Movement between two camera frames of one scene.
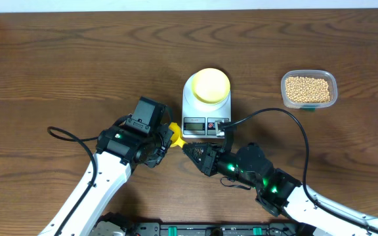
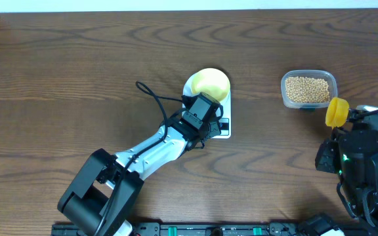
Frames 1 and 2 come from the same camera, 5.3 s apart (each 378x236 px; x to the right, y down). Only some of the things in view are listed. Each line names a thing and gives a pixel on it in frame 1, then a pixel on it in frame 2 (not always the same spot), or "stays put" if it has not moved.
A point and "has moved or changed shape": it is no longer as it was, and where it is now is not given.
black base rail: (263, 229) stays put
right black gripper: (207, 163) → (323, 155)
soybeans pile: (307, 90) stays put
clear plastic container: (307, 90) stays put
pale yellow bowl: (210, 85) stays put
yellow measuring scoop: (176, 137) has moved or changed shape
